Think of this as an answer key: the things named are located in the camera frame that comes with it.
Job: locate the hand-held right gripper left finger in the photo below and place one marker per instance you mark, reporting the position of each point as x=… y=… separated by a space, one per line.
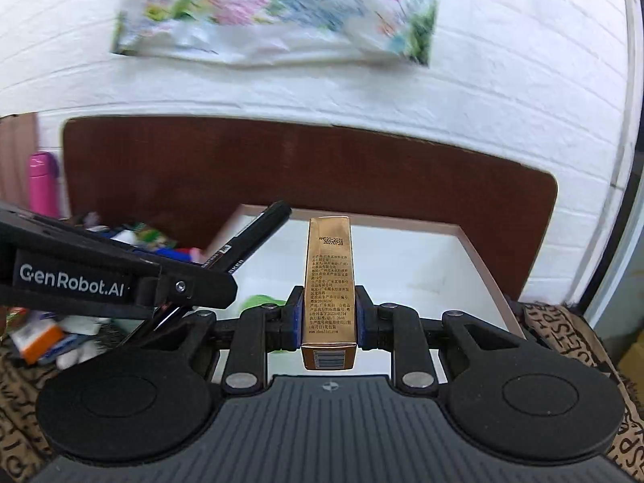
x=297 y=319

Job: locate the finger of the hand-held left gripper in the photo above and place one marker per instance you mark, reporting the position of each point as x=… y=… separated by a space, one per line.
x=201 y=289

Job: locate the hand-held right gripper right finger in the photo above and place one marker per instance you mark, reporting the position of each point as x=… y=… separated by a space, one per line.
x=361 y=319

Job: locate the gold narrow box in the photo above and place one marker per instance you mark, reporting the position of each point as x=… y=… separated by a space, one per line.
x=329 y=287

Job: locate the brown cardboard storage box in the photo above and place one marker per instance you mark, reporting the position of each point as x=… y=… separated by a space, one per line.
x=402 y=271

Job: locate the black marker pen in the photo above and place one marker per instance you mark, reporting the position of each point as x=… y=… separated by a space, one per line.
x=251 y=236

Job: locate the white orange medicine box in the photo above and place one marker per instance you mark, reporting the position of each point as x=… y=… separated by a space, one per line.
x=40 y=344

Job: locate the white green packet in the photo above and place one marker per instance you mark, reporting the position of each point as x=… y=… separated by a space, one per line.
x=153 y=237

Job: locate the pink bottle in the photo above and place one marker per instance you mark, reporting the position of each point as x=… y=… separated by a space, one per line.
x=43 y=186

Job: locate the brown wooden headboard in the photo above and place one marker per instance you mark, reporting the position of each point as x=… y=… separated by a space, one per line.
x=201 y=171

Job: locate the brown wooden board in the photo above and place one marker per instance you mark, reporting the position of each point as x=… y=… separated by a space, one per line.
x=17 y=161

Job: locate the brown lettered printed blanket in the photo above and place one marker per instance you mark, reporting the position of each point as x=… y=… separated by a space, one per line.
x=568 y=342

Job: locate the floral plastic bag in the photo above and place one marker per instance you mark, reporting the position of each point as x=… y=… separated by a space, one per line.
x=276 y=10

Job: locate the pale sliding door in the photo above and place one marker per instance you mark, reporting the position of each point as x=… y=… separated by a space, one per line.
x=635 y=110

